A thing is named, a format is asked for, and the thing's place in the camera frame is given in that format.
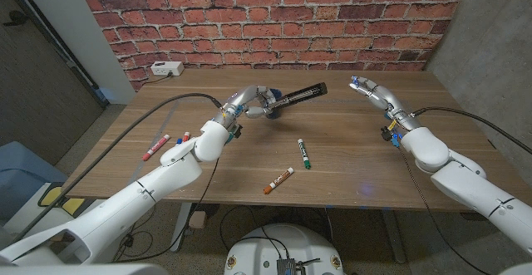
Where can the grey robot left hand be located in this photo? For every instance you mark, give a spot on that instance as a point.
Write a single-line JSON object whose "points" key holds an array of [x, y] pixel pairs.
{"points": [[245, 98]]}

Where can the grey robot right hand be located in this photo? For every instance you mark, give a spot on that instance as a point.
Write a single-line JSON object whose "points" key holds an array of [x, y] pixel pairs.
{"points": [[386, 98]]}

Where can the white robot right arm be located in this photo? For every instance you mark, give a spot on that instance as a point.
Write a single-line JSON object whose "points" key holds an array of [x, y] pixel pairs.
{"points": [[469, 183]]}

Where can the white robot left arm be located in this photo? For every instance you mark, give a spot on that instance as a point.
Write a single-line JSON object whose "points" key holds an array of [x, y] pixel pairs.
{"points": [[124, 204]]}

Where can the navy blue mug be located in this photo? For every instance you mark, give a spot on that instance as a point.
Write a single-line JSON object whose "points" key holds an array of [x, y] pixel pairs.
{"points": [[275, 114]]}

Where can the red dry erase marker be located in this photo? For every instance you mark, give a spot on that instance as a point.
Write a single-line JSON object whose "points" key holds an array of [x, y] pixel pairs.
{"points": [[156, 147], [186, 136]]}

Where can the red brick print backdrop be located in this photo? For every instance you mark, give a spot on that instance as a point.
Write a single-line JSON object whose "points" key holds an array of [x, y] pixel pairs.
{"points": [[270, 26]]}

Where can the green dry erase marker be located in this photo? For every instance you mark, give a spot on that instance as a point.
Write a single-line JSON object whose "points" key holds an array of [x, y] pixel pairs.
{"points": [[304, 154]]}

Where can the white power strip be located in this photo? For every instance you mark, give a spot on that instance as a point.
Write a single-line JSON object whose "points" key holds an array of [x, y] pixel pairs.
{"points": [[167, 68]]}

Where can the orange dry erase marker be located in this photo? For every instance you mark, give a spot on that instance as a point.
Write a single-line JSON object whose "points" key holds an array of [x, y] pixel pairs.
{"points": [[277, 180]]}

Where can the beige box under table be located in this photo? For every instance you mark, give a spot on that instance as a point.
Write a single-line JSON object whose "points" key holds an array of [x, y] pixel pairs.
{"points": [[198, 220]]}

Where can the grey table leg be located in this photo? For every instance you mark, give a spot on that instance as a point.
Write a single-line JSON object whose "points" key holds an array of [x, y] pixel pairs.
{"points": [[180, 229], [395, 242]]}

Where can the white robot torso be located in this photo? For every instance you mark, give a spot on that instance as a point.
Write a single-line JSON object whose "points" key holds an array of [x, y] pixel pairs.
{"points": [[282, 246]]}

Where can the grey finned torso module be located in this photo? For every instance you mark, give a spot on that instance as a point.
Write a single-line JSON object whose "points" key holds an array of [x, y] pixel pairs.
{"points": [[286, 267]]}

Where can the dark wooden door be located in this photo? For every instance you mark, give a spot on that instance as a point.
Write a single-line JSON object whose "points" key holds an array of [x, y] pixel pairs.
{"points": [[33, 92]]}

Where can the yellow black floor pad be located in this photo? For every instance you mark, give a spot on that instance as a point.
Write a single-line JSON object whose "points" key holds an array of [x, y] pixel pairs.
{"points": [[54, 196]]}

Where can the blue plastic bin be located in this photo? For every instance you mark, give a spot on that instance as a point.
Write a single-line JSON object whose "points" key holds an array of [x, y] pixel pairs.
{"points": [[21, 171]]}

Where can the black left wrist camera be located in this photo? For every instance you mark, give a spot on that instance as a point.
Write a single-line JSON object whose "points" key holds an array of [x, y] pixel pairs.
{"points": [[236, 131]]}

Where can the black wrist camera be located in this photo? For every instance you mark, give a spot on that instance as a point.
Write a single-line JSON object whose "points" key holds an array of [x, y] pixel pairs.
{"points": [[236, 131], [386, 134]]}

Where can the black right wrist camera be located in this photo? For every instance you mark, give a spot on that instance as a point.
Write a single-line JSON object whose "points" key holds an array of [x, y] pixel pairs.
{"points": [[386, 134]]}

